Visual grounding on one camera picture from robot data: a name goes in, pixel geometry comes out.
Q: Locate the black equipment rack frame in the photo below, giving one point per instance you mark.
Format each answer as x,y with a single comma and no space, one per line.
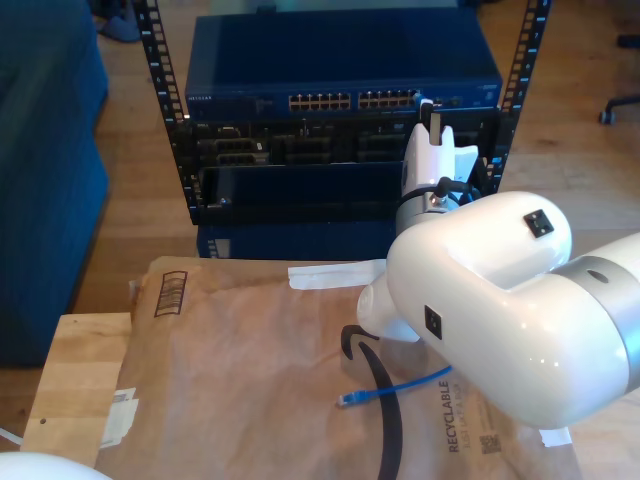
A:
181,150

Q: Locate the blue sofa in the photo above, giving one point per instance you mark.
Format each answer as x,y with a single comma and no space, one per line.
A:
45,175

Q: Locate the black rack server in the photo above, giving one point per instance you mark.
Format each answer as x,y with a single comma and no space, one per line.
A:
300,145

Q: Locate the blue network switch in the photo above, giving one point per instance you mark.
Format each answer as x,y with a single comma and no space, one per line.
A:
340,55

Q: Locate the black furniture foot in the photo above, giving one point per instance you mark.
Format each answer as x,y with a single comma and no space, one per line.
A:
630,40

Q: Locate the grey-blue slipper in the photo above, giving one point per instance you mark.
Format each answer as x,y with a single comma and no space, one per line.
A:
120,31

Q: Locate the black office chair base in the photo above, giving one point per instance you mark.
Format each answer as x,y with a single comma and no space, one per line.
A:
620,101

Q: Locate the black open rack shelf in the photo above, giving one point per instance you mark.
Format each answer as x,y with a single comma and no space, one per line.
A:
300,212

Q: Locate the white shipping label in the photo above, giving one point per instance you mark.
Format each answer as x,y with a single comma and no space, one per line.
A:
120,415

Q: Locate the long white tape strip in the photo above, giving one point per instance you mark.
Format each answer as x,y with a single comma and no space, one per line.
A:
330,275

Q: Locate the dark blue cabinet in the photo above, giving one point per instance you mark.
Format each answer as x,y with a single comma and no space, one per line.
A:
300,240

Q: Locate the brown paper mailer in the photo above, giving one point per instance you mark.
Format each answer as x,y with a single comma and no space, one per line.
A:
225,375

